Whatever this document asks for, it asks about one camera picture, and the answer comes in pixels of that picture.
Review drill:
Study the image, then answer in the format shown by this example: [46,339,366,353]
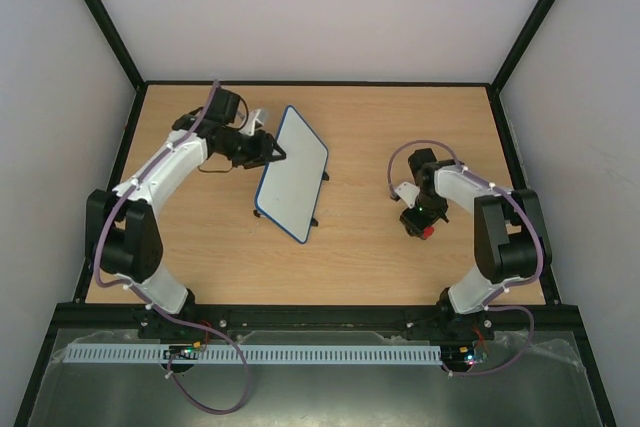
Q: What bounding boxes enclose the red whiteboard eraser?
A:
[420,226,435,240]

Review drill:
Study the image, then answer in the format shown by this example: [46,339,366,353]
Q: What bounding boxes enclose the small blue-framed whiteboard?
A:
[254,105,329,244]

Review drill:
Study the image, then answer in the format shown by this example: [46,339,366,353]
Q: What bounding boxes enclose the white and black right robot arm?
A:
[391,148,551,339]

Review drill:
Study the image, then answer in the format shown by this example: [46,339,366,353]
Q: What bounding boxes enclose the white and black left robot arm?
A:
[85,85,287,315]

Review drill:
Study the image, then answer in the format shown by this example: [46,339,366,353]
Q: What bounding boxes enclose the right controller circuit board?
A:
[441,345,488,373]

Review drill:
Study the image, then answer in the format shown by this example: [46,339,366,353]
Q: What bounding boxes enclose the controller circuit board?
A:
[162,342,208,361]
[441,345,488,373]

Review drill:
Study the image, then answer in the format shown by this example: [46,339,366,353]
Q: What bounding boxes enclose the left controller circuit board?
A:
[162,342,208,361]

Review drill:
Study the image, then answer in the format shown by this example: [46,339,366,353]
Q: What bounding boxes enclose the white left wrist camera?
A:
[240,108,268,137]

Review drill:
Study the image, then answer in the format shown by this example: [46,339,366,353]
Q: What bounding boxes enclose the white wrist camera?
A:
[390,182,420,208]
[240,108,268,137]

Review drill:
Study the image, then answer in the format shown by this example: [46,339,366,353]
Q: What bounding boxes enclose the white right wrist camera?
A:
[390,182,420,208]

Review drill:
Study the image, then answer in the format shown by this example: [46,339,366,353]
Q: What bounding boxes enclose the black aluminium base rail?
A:
[54,301,584,343]

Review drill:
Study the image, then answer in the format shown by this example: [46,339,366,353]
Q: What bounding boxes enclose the black enclosure frame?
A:
[15,0,615,426]

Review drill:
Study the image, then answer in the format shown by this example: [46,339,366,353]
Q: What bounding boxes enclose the light blue slotted cable duct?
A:
[62,343,442,366]

